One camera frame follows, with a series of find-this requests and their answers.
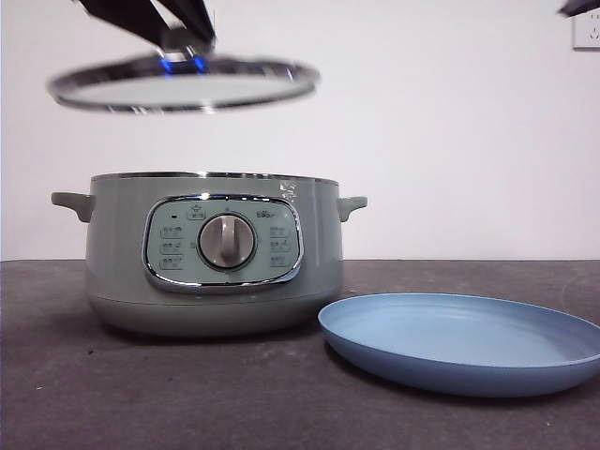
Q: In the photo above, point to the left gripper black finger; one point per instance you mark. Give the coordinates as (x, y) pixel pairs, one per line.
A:
(192, 19)
(126, 16)

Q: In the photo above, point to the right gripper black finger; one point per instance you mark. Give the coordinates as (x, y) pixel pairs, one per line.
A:
(583, 7)

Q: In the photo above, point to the glass lid with green knob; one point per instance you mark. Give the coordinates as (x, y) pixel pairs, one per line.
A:
(187, 91)

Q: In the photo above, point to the pale green electric steamer pot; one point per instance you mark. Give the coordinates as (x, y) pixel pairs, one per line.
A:
(122, 262)

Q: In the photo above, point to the blue round plate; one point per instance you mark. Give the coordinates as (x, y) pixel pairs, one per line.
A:
(450, 337)

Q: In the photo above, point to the white wall socket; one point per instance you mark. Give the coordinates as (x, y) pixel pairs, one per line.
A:
(588, 34)

